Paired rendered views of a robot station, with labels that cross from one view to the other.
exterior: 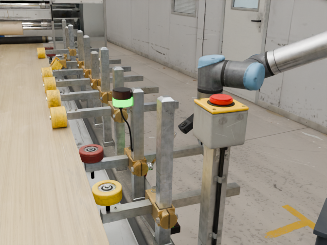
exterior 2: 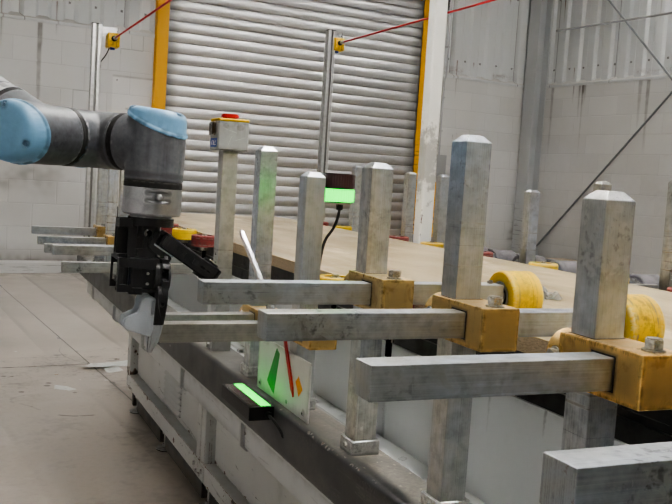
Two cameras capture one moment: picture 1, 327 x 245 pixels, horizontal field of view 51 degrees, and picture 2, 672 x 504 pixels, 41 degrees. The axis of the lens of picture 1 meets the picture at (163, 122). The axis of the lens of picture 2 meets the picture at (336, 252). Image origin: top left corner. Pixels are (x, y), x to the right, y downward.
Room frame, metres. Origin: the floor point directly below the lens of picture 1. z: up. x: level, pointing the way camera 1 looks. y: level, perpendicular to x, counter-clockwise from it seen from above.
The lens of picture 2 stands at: (2.58, 0.06, 1.11)
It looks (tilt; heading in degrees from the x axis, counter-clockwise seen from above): 5 degrees down; 177
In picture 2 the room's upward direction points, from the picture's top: 4 degrees clockwise
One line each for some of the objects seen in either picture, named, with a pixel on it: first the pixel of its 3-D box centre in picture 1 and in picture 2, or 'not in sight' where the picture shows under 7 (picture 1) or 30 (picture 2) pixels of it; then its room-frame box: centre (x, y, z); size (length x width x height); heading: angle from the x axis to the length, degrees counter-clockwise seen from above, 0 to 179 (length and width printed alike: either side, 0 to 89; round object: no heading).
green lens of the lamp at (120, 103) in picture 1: (122, 100); (337, 195); (1.02, 0.13, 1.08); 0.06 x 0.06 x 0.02
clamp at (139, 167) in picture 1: (135, 161); (310, 328); (1.06, 0.10, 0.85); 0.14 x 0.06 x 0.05; 21
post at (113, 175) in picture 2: not in sight; (111, 211); (-0.82, -0.64, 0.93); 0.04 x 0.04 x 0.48; 21
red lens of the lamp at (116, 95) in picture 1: (122, 93); (338, 180); (1.02, 0.13, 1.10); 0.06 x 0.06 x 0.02
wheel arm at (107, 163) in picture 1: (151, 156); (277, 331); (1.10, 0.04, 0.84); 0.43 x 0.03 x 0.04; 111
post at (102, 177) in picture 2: not in sight; (101, 209); (-1.06, -0.73, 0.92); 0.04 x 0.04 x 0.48; 21
